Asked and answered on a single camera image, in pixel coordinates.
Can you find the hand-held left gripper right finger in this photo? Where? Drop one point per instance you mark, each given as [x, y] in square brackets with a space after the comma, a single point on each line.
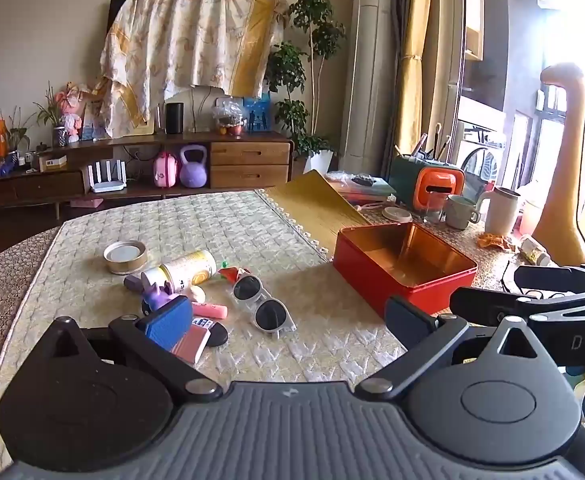
[407, 317]

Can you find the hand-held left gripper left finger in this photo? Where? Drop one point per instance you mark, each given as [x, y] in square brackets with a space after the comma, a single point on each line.
[165, 317]

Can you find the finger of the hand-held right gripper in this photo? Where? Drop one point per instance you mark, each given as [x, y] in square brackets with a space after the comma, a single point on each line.
[477, 302]
[552, 276]

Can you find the purple spiky toy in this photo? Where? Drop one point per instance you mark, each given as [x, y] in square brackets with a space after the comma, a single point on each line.
[160, 297]

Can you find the pink card box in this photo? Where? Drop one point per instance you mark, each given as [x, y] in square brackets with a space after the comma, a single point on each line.
[192, 345]

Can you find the cream egg-shaped toy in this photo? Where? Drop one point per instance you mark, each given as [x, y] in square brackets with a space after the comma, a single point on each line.
[196, 294]

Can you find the small purple block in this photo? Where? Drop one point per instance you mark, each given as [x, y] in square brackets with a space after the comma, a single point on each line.
[133, 283]

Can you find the red tin box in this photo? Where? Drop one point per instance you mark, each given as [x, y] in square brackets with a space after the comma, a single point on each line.
[372, 280]

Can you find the cream yellow bottle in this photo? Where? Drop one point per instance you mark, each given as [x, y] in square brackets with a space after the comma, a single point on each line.
[187, 270]

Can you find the black round compact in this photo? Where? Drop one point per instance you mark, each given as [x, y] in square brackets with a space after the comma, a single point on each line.
[218, 334]

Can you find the red green packet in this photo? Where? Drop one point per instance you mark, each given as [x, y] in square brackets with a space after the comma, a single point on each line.
[235, 274]

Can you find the white sunglasses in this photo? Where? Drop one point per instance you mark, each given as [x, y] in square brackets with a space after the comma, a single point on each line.
[267, 310]

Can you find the small pill bottle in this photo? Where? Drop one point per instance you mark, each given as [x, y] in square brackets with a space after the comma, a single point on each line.
[534, 250]

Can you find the gold floral lace tablecloth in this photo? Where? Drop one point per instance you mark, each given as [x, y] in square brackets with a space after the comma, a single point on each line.
[492, 265]

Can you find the orange snack wrapper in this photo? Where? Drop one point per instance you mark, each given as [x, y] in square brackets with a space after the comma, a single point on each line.
[494, 241]

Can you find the white lidded jug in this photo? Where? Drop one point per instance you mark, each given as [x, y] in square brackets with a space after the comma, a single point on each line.
[502, 212]

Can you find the pale green mug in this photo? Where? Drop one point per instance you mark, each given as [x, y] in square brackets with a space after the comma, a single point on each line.
[460, 212]

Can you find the beige quilted table cover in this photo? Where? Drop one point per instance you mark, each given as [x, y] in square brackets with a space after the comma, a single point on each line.
[172, 220]

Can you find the clear drinking glass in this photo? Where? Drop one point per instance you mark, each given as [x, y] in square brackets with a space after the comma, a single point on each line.
[433, 210]

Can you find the white round lid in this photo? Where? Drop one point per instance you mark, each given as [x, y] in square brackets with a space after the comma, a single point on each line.
[397, 214]

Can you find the pink plastic spoon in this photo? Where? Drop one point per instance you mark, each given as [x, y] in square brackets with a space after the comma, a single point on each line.
[370, 206]

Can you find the yellow long-neck plush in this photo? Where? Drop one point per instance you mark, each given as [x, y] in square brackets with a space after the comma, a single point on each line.
[577, 160]

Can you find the stack of books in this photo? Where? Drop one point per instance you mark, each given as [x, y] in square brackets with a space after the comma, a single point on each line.
[372, 194]

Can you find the washing machine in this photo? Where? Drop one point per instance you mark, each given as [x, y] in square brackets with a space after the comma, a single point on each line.
[482, 160]

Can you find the green orange desk organizer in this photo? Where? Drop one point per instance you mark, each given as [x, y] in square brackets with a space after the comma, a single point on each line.
[407, 180]

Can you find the pink flat box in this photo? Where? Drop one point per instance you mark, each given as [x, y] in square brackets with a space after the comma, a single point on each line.
[86, 203]

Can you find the yellow table mat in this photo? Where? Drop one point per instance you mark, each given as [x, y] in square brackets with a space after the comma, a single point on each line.
[312, 210]

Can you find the clear bag dark contents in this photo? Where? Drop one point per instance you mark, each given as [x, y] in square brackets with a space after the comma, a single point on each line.
[362, 180]

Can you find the pink toy suitcase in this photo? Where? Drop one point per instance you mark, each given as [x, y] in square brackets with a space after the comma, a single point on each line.
[166, 172]

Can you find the white router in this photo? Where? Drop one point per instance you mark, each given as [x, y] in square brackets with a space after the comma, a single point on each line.
[106, 182]

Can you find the purple kettlebell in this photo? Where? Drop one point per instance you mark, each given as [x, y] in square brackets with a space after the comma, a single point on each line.
[193, 172]

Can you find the wooden TV cabinet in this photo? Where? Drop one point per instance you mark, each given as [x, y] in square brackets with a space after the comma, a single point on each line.
[242, 160]

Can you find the white plant pot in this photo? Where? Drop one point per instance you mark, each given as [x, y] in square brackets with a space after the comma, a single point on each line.
[318, 161]

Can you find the small cardboard box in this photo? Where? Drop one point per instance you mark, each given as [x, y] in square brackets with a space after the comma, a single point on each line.
[52, 162]

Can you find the black speaker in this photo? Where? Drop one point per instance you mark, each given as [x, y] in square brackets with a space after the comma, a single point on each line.
[175, 117]

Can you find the clear bag of fruit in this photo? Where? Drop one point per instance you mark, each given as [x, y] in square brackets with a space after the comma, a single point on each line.
[227, 117]

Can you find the small potted plant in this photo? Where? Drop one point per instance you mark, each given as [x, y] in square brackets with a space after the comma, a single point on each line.
[59, 135]

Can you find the blue picture card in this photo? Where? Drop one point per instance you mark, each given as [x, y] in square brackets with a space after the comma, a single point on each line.
[258, 112]

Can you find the pink doll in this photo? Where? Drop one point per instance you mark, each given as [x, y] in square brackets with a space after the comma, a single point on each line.
[71, 110]

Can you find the tall covered air conditioner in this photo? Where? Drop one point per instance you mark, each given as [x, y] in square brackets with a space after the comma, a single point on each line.
[370, 60]

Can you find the yellow curtain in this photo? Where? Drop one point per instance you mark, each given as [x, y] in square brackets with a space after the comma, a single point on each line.
[417, 35]

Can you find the floral draped cloth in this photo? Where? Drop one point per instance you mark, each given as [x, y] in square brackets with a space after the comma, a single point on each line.
[187, 40]

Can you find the black television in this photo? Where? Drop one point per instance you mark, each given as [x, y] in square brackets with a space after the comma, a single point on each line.
[115, 15]

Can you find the tall green houseplant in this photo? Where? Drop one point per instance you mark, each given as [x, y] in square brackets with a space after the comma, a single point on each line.
[317, 20]

